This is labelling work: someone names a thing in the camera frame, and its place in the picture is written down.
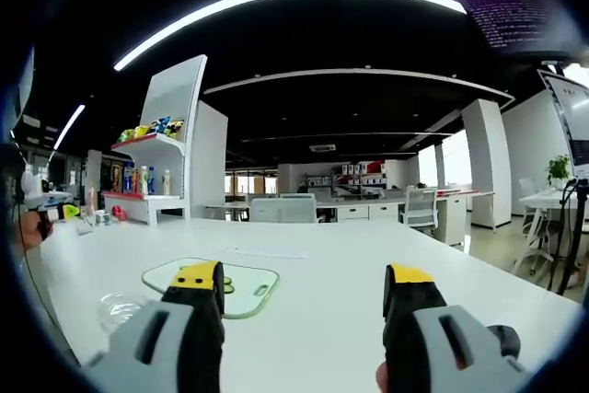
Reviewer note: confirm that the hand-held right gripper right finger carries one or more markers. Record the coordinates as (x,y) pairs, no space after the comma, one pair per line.
(414,347)

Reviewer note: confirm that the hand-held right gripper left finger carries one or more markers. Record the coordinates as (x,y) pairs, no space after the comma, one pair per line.
(184,347)

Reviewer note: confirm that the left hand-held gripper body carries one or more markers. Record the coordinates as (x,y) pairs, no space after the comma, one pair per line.
(34,188)

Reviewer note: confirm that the clear plastic cup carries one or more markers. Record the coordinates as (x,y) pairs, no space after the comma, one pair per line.
(120,312)

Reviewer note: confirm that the person's left hand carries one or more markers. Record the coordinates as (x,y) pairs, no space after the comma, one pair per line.
(30,232)

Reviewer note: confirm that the person's right hand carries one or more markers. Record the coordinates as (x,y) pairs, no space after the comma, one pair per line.
(382,379)

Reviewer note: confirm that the red small object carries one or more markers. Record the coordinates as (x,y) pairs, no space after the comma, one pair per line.
(119,213)

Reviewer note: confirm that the short ceiling light strip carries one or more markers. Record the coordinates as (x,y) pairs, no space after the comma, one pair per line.
(69,127)

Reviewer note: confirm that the row of drink bottles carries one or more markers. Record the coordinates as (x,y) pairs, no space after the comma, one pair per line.
(142,180)

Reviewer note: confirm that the pale green cutting board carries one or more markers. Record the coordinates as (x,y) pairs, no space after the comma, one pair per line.
(253,292)

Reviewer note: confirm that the row of snack packets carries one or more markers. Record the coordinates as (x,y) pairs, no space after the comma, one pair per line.
(152,128)

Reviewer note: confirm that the white display shelf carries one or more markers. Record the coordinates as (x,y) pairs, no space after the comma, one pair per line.
(170,135)

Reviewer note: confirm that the white mesh office chair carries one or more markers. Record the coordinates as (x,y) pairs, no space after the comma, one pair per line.
(419,206)

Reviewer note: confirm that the row of white office desks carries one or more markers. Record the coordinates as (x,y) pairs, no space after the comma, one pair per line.
(368,206)

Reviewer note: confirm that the white desk with chairs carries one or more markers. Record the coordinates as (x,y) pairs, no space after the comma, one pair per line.
(538,223)

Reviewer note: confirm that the black tripod stand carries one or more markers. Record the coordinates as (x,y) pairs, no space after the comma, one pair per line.
(570,227)

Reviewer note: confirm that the ceiling air conditioner unit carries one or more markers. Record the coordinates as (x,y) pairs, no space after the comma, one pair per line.
(322,147)

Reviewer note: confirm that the green potted plant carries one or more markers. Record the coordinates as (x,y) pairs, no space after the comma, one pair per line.
(559,169)

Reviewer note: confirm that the monitor with white screen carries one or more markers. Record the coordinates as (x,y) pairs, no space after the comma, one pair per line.
(573,121)

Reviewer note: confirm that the monitor with purple text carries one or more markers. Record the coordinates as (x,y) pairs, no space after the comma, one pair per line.
(506,11)

